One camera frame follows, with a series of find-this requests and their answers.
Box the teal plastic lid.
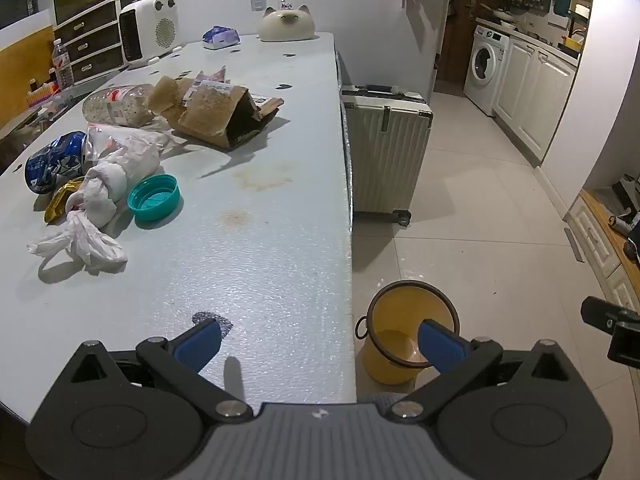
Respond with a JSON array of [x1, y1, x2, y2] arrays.
[[127, 174, 181, 222]]

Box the torn cardboard box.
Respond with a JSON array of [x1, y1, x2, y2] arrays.
[[145, 66, 285, 152]]

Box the frying pan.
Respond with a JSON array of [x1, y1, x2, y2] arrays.
[[480, 2, 517, 24]]

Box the small water bottle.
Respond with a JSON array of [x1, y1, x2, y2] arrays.
[[52, 38, 76, 92]]

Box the white fan heater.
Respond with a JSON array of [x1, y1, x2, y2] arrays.
[[118, 0, 182, 68]]

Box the white kitchen cabinets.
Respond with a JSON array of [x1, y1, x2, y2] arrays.
[[492, 35, 581, 166]]

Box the gold foil wrapper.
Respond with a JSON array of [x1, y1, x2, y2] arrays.
[[44, 176, 86, 224]]

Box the purple tissue pack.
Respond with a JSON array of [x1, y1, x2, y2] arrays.
[[202, 25, 242, 51]]

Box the brown wooden door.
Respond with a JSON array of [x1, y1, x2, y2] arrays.
[[435, 0, 481, 93]]

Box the clear plastic bag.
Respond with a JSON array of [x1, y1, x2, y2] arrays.
[[85, 122, 171, 163]]

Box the low white cabinet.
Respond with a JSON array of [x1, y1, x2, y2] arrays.
[[565, 175, 640, 311]]

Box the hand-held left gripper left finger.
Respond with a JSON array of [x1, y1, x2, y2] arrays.
[[64, 318, 255, 420]]

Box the white knotted plastic bag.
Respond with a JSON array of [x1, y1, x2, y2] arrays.
[[27, 144, 163, 273]]

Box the yellow bucket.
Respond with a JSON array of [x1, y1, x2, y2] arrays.
[[355, 281, 461, 386]]

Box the white washing machine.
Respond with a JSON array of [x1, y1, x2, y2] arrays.
[[462, 25, 511, 116]]

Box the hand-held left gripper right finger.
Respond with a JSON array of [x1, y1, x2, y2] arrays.
[[391, 318, 582, 420]]

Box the cream cat-shaped box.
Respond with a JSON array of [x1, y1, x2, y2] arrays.
[[257, 4, 317, 42]]

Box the clear plastic bottle red label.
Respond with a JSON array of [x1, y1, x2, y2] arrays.
[[81, 83, 157, 128]]

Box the drawer cabinet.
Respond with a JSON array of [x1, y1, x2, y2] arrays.
[[52, 0, 143, 86]]

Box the small colourful box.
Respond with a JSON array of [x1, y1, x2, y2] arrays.
[[27, 80, 58, 108]]

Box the white ribbed suitcase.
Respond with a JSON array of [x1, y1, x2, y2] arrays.
[[341, 84, 435, 227]]

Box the blue snack bag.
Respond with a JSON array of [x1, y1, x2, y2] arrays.
[[25, 131, 88, 196]]

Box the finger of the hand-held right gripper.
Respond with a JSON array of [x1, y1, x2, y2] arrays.
[[581, 296, 626, 333]]

